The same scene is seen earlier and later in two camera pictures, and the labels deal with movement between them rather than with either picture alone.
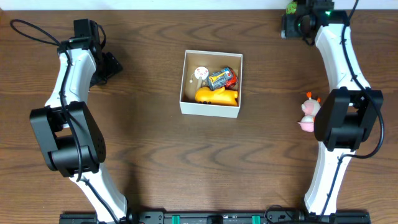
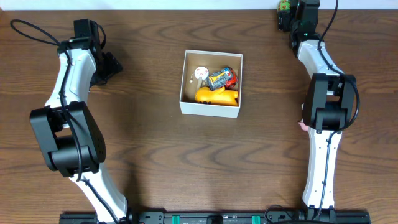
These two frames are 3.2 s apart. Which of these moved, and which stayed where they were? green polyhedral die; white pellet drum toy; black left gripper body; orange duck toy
Moved: green polyhedral die
Stayed: white pellet drum toy; black left gripper body; orange duck toy
